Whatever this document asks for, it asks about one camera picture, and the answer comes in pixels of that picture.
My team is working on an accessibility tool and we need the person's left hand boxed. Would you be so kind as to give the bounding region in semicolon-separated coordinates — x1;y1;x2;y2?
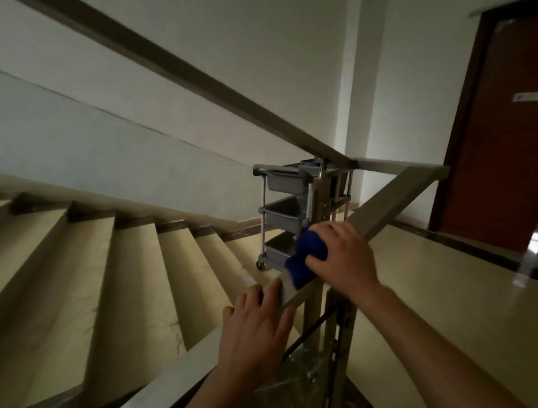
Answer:
219;279;295;375

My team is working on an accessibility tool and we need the person's right hand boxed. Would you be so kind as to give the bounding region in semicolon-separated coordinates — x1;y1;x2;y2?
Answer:
305;221;381;298

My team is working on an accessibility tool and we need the blue cleaning cloth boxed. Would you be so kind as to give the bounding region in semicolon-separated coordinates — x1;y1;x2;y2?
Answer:
284;226;329;291

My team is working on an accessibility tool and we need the person's left forearm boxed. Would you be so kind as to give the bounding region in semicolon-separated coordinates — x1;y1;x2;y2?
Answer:
187;369;272;408

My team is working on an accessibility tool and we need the person's right forearm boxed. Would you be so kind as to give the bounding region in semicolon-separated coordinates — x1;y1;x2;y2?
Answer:
355;282;528;408

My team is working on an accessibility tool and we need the black diagonal rod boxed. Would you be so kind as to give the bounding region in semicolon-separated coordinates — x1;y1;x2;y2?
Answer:
281;309;338;363

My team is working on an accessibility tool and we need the grey utility cart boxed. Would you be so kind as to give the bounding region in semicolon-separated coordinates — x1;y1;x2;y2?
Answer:
252;157;354;272

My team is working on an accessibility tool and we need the grey stair handrail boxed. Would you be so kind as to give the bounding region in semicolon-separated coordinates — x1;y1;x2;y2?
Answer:
121;157;451;408

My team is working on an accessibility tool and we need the beige marble staircase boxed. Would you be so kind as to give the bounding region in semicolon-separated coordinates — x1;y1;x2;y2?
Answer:
0;191;304;408

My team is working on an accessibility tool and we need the brown wooden door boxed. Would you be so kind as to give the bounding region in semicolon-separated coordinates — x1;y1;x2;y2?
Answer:
428;0;538;254

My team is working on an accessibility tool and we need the metal baluster post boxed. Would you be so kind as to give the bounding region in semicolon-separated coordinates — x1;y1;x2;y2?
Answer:
302;281;359;408

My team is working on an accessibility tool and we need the dark brown wall rail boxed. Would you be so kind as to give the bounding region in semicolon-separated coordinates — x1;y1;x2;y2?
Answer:
16;0;354;167

